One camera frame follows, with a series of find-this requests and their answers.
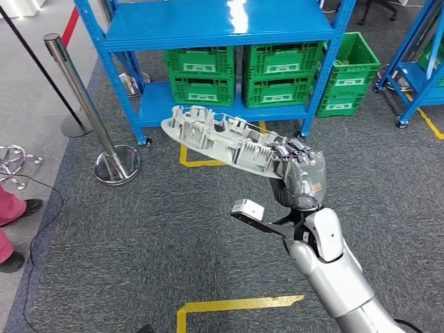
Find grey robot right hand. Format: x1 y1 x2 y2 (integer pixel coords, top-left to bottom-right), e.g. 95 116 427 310
269 137 327 212

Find grey plastic wheel hubcap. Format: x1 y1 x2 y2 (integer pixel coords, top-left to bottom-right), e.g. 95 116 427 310
160 104 313 180

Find blue metal shelf rack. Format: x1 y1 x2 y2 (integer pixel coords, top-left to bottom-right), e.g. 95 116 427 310
373 0 444 130
72 0 358 147

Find black office chair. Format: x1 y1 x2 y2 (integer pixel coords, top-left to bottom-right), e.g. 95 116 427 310
359 0 399 26

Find black pole stand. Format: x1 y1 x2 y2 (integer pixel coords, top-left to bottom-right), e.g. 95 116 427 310
0 4 94 139

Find red barrier belt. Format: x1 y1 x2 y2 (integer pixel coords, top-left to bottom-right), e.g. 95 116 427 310
60 5 81 49

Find chrome chair base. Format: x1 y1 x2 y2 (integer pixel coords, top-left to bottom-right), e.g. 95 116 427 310
0 144 44 191

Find person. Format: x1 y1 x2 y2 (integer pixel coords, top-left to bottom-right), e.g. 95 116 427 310
0 183 44 274

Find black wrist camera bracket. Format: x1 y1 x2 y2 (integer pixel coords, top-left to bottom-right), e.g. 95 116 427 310
231 211 306 240

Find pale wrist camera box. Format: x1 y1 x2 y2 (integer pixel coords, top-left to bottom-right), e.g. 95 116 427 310
230 198 265 221

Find chrome stanchion post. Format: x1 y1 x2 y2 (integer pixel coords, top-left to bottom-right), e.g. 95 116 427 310
98 0 150 99
44 33 142 187

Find thin black floor cable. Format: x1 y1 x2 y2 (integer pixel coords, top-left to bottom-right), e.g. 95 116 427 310
22 173 65 333

